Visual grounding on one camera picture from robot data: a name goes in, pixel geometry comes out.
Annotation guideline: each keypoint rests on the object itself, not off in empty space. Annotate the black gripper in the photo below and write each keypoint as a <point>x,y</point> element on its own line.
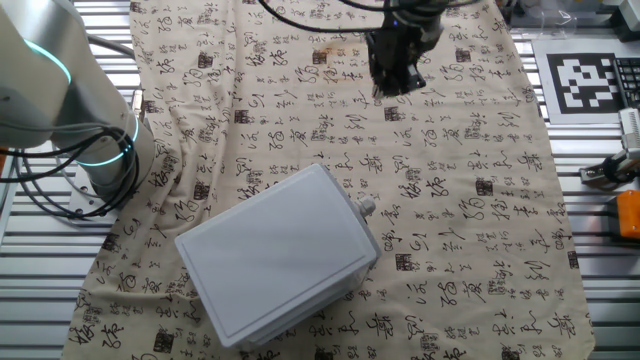
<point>400,47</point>

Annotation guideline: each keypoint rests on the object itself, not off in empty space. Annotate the grey metal device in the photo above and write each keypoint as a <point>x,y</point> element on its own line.
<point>631,132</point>

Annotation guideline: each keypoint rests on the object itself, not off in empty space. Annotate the white plastic drawer cabinet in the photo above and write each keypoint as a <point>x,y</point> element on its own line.
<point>275,250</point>

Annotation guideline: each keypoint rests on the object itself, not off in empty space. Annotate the black keyboard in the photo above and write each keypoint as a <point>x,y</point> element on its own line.
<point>629,82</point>

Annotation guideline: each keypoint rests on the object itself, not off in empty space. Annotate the black white fiducial marker board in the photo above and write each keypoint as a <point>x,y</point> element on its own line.
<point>580,85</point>

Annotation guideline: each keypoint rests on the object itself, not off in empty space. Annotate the white drawer with knob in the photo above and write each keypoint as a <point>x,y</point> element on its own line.
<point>361,215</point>

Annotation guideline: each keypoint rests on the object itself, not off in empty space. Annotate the beige calligraphy print cloth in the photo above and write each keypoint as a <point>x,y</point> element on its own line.
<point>500,250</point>

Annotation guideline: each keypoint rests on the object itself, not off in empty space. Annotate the orange box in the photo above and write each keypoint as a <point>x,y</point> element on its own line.
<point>630,214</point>

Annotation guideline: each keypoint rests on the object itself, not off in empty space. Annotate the grey white box device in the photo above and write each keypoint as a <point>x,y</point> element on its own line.
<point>625,17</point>

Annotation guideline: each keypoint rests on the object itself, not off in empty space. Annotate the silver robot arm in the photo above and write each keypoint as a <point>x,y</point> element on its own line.
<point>50,85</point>

